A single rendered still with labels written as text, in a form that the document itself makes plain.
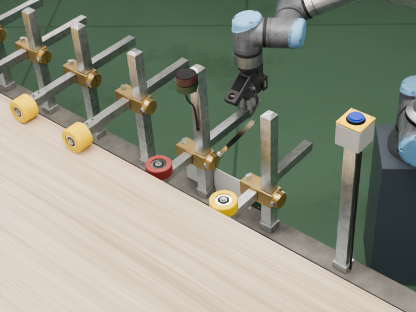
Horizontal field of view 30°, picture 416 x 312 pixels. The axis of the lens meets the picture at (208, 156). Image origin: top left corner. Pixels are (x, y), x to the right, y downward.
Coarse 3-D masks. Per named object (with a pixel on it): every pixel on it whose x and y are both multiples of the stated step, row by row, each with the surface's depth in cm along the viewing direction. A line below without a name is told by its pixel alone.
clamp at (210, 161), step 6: (180, 144) 239; (186, 144) 239; (192, 144) 239; (180, 150) 239; (186, 150) 237; (192, 150) 237; (192, 156) 237; (198, 156) 235; (204, 156) 234; (210, 156) 234; (216, 156) 235; (198, 162) 236; (204, 162) 234; (210, 162) 233; (216, 162) 236; (204, 168) 236; (210, 168) 235
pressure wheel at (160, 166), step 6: (156, 156) 230; (162, 156) 230; (150, 162) 228; (156, 162) 227; (162, 162) 228; (168, 162) 227; (150, 168) 226; (156, 168) 225; (162, 168) 225; (168, 168) 225; (150, 174) 225; (156, 174) 225; (162, 174) 225; (168, 174) 226
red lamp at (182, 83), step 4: (184, 68) 216; (188, 68) 216; (196, 76) 214; (176, 80) 213; (180, 80) 212; (184, 80) 212; (188, 80) 212; (192, 80) 212; (196, 80) 214; (180, 84) 213; (184, 84) 212; (188, 84) 212; (192, 84) 213
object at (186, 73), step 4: (176, 72) 214; (180, 72) 214; (184, 72) 214; (188, 72) 214; (192, 72) 214; (176, 76) 213; (180, 76) 213; (184, 76) 213; (188, 76) 213; (192, 76) 212; (196, 92) 219; (188, 100) 219; (192, 104) 221; (196, 116) 225; (196, 120) 226; (196, 124) 227; (196, 128) 228
